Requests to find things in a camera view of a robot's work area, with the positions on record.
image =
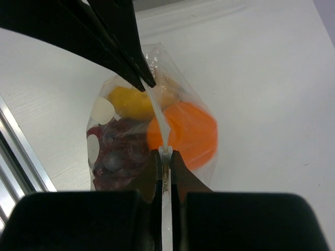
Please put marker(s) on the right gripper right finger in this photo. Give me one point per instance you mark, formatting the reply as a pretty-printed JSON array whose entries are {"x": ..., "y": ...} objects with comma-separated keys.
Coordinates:
[{"x": 206, "y": 220}]

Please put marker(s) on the purple grape bunch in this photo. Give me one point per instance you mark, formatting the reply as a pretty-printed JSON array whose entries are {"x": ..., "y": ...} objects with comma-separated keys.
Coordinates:
[{"x": 122, "y": 155}]

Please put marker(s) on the orange fruit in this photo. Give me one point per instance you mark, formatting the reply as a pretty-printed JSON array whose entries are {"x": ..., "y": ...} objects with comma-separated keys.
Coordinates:
[{"x": 193, "y": 132}]

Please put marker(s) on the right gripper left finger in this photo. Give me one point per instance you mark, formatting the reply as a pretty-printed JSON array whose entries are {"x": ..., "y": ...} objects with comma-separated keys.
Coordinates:
[{"x": 129, "y": 219}]

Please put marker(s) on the yellow lemon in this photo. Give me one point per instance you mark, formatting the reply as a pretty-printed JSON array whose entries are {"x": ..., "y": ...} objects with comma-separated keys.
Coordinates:
[{"x": 131, "y": 103}]

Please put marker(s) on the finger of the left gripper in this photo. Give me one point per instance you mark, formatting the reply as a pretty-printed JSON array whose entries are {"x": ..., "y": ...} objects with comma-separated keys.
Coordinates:
[
  {"x": 121, "y": 25},
  {"x": 70, "y": 25}
]

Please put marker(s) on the clear zip top bag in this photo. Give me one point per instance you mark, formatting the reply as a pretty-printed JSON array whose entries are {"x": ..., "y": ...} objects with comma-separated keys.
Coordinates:
[{"x": 171, "y": 87}]

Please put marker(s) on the aluminium rail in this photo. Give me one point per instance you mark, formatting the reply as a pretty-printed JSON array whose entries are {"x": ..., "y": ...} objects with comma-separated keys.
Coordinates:
[{"x": 21, "y": 170}]

